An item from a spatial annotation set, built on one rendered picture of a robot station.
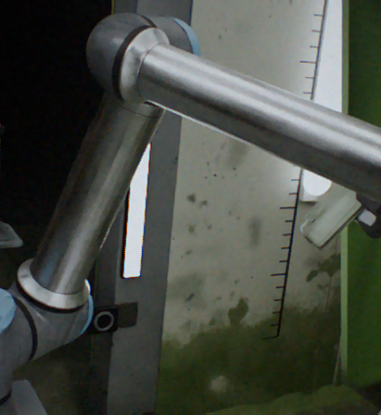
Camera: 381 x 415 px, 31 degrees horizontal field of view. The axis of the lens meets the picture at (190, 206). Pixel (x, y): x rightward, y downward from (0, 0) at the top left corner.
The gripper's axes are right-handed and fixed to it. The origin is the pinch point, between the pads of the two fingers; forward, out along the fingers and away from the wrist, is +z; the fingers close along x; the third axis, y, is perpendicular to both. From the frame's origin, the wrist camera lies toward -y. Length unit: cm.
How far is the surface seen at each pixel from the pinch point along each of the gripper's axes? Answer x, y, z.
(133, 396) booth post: -91, 39, 91
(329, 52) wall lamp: 36, 12, 103
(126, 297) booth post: -65, 13, 90
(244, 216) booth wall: -22, 29, 102
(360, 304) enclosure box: -17, 54, 57
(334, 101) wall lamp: 26, 25, 102
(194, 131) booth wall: -12, -6, 96
